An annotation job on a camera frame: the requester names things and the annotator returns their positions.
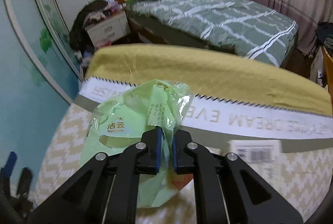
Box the white bedside cabinet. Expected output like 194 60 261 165
86 11 131 49

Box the green plastic bag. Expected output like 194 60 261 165
79 78 193 208

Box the patterned beige green tablecloth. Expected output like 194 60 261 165
34 44 332 220

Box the green checked duvet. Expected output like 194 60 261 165
126 0 299 67

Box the wooden desk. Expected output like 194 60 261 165
321 47 333 95

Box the sliding wardrobe door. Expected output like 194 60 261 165
1 0 82 192

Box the wooden bed with headboard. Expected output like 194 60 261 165
115 0 299 67

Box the dark clothes pile on cabinet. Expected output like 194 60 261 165
69 0 120 56

